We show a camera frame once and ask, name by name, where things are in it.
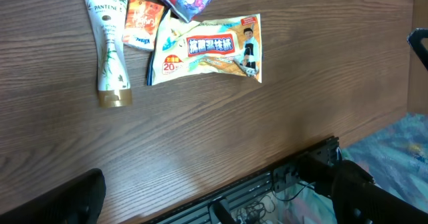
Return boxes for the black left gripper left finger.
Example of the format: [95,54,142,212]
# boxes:
[1,169,106,224]

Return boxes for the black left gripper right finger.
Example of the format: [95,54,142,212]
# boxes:
[407,28,428,70]

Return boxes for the yellow white snack bag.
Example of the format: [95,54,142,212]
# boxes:
[147,11,262,86]

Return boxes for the small orange white packet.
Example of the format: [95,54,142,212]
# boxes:
[122,0,165,51]

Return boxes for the white gold cosmetic tube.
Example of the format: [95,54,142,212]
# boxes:
[84,0,132,108]

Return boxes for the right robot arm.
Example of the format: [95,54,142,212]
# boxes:
[297,155,427,224]

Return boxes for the colourful patterned floor cloth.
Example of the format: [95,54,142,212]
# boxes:
[264,114,427,223]

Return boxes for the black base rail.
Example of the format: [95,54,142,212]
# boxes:
[147,136,339,224]

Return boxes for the tangled cables under table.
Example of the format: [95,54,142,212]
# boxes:
[233,180,317,224]

